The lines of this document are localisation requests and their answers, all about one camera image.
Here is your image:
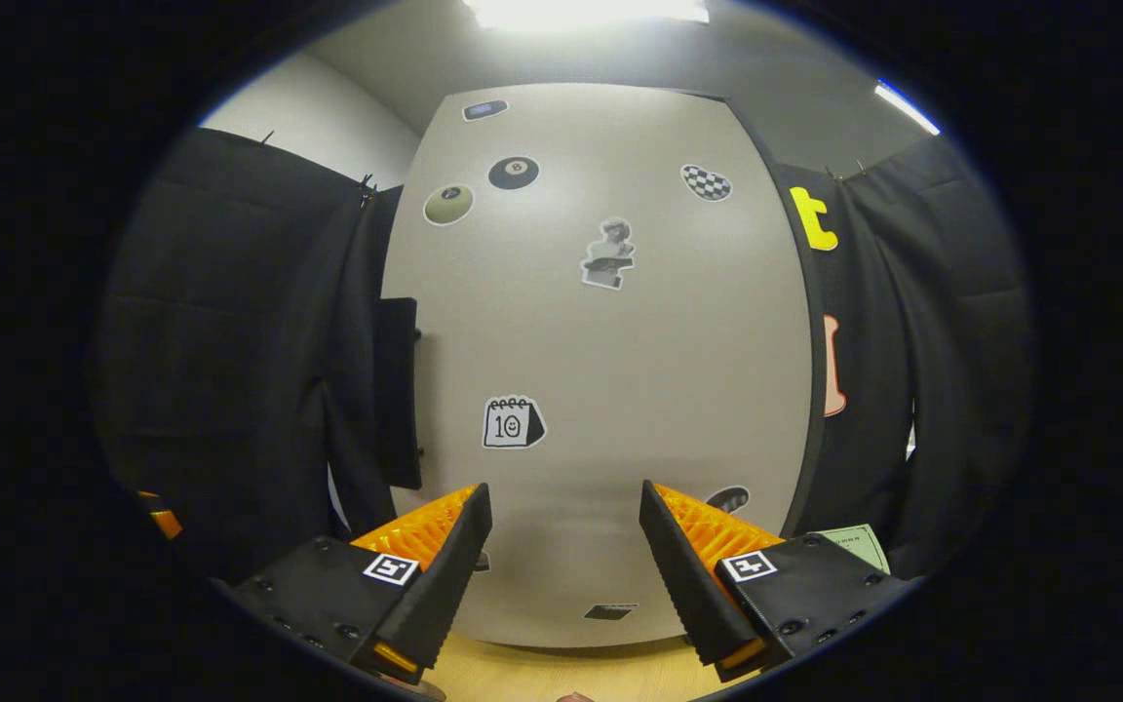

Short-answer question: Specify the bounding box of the black door handle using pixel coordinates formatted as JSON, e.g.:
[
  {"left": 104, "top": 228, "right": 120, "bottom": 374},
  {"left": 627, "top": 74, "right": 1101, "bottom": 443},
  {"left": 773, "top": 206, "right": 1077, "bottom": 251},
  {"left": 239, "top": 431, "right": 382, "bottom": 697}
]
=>
[{"left": 373, "top": 297, "right": 423, "bottom": 490}]

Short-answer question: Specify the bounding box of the black backdrop cloth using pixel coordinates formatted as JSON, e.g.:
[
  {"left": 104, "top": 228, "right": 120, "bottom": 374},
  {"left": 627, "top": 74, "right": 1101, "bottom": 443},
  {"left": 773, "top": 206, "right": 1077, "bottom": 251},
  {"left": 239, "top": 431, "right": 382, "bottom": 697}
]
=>
[{"left": 94, "top": 127, "right": 1035, "bottom": 586}]

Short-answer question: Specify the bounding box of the light grey cabinet door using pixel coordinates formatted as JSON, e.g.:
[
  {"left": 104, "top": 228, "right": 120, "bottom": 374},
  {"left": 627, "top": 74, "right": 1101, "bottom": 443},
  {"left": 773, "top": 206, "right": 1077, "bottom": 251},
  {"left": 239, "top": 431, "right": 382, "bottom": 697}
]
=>
[{"left": 381, "top": 83, "right": 813, "bottom": 649}]

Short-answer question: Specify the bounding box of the large ceiling light panel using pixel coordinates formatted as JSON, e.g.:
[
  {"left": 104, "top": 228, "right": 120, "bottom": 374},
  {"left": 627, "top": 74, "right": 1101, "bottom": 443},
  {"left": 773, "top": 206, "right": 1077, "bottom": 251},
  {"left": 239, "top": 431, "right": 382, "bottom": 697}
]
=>
[{"left": 464, "top": 0, "right": 711, "bottom": 30}]

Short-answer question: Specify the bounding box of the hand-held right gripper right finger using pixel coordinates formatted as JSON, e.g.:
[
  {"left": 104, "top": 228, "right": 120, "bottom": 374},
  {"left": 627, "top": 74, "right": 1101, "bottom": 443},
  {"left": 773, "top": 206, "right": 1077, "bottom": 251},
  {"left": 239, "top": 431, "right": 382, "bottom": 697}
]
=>
[{"left": 639, "top": 480, "right": 916, "bottom": 683}]

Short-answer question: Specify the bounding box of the narrow ceiling light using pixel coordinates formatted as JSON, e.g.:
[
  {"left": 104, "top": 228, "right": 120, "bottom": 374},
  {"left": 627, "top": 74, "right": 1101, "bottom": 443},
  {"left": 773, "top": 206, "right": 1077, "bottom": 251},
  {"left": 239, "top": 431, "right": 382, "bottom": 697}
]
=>
[{"left": 873, "top": 80, "right": 943, "bottom": 136}]

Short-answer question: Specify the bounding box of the green book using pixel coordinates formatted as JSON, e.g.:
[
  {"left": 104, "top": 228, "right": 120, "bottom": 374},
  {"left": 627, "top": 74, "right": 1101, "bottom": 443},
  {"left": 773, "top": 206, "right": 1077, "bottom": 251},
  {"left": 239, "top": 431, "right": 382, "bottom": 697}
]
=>
[{"left": 808, "top": 524, "right": 892, "bottom": 576}]

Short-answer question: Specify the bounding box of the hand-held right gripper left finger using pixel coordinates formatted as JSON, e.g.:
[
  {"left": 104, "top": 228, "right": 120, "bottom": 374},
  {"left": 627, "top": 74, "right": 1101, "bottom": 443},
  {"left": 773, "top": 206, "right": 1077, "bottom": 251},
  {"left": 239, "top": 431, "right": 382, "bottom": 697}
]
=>
[{"left": 233, "top": 482, "right": 493, "bottom": 683}]

